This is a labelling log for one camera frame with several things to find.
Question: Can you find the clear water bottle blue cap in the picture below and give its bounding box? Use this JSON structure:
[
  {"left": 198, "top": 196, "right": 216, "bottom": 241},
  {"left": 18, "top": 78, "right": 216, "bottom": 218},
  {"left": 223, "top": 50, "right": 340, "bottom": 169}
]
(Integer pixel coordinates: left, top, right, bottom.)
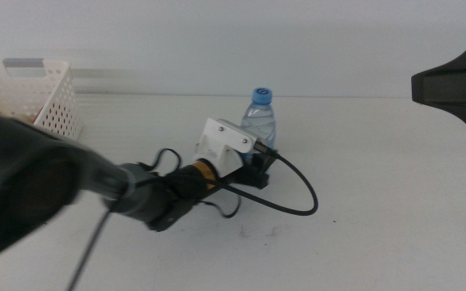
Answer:
[{"left": 239, "top": 87, "right": 277, "bottom": 163}]

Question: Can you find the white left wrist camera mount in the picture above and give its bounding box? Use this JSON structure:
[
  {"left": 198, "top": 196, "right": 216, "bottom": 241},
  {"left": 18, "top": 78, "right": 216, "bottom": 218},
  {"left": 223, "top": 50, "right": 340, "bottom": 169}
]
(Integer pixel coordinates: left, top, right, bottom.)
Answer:
[{"left": 193, "top": 117, "right": 258, "bottom": 179}]

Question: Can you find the thin black left arm wire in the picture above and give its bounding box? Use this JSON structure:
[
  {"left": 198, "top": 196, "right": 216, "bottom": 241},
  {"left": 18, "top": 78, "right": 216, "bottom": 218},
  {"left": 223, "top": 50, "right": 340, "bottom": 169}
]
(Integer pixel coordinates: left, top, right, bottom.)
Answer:
[{"left": 138, "top": 148, "right": 243, "bottom": 220}]

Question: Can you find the black left camera cable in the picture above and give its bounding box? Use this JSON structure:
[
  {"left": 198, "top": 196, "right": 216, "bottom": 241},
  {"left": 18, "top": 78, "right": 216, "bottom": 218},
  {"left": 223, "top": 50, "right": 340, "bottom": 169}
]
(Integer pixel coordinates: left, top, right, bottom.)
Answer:
[{"left": 65, "top": 141, "right": 320, "bottom": 291}]

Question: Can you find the white perforated plastic basket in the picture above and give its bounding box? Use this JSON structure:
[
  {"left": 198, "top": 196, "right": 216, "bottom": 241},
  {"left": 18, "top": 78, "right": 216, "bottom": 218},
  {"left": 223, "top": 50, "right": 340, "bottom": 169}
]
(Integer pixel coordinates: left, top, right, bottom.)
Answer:
[{"left": 0, "top": 58, "right": 83, "bottom": 141}]

